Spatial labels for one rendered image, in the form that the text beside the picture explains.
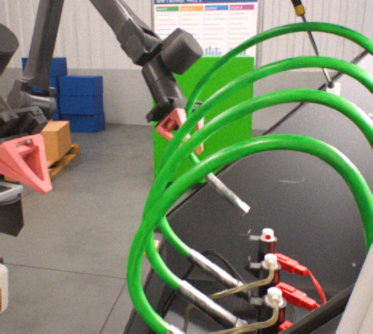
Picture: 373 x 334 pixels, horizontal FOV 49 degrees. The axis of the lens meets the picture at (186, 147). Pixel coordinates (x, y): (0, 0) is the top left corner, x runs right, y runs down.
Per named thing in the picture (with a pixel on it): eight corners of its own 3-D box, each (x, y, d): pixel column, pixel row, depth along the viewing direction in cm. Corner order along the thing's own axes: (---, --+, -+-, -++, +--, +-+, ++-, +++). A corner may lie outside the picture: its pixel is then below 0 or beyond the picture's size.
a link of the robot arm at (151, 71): (153, 76, 86) (134, 69, 81) (175, 54, 82) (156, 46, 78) (165, 101, 83) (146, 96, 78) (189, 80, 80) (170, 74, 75)
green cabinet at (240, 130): (244, 167, 484) (248, 55, 453) (249, 192, 401) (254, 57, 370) (165, 165, 492) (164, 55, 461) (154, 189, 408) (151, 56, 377)
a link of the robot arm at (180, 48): (153, 55, 89) (124, 43, 82) (189, 17, 83) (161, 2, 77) (173, 98, 84) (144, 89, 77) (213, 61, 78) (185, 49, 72)
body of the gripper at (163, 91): (206, 108, 78) (191, 79, 81) (167, 103, 71) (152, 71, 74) (186, 127, 82) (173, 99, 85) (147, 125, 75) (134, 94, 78)
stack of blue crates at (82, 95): (25, 130, 695) (19, 57, 666) (41, 125, 741) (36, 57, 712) (94, 133, 668) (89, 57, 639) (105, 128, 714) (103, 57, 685)
